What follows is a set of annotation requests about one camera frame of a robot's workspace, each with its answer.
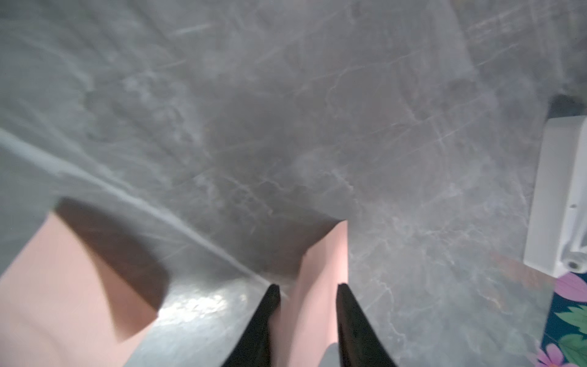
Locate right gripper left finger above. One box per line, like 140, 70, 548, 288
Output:
222, 284, 281, 367

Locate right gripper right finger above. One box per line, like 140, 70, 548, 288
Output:
336, 284, 397, 367

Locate white phone stand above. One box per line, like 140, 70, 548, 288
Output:
524, 116, 586, 278

